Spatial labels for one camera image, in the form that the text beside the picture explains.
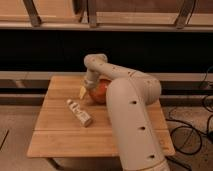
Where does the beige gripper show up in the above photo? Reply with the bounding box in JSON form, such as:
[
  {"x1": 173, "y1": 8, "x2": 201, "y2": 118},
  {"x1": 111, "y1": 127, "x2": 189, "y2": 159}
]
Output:
[{"x1": 79, "y1": 78, "x2": 98, "y2": 100}]

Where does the orange ceramic bowl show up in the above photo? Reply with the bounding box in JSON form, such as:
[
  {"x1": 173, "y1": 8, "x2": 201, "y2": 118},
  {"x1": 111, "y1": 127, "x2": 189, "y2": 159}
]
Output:
[{"x1": 89, "y1": 79, "x2": 110, "y2": 104}]

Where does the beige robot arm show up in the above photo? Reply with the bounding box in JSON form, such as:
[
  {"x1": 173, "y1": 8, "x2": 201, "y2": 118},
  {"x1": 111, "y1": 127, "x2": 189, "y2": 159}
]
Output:
[{"x1": 79, "y1": 54, "x2": 170, "y2": 171}]

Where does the white box on table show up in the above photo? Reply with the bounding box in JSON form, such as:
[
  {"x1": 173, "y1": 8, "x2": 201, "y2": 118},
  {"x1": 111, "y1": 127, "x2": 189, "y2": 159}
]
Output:
[{"x1": 67, "y1": 99, "x2": 93, "y2": 127}]

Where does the wooden table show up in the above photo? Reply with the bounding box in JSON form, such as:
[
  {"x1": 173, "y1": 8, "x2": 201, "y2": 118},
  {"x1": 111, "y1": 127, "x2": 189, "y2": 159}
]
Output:
[{"x1": 26, "y1": 75, "x2": 176, "y2": 159}]

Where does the wooden shelf with brackets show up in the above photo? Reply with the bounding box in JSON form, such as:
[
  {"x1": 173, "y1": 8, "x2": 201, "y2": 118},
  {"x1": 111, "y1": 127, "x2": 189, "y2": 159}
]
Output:
[{"x1": 0, "y1": 0, "x2": 213, "y2": 32}]

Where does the black cable on floor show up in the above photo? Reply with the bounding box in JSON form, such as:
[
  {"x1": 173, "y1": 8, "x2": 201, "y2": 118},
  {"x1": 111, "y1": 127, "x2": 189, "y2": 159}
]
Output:
[{"x1": 165, "y1": 66, "x2": 213, "y2": 171}]

